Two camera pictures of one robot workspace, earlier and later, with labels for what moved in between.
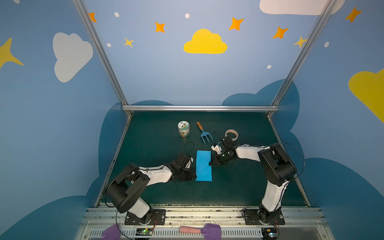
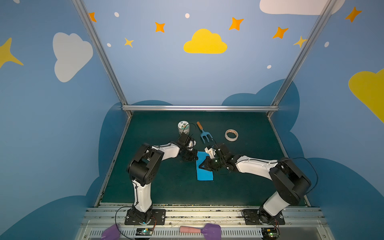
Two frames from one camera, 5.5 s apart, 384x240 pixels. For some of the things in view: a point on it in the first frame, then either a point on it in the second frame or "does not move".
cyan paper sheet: [203, 169] does not move
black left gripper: [188, 171] to [187, 154]
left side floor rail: [112, 161] does not move
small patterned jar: [183, 128] does not move
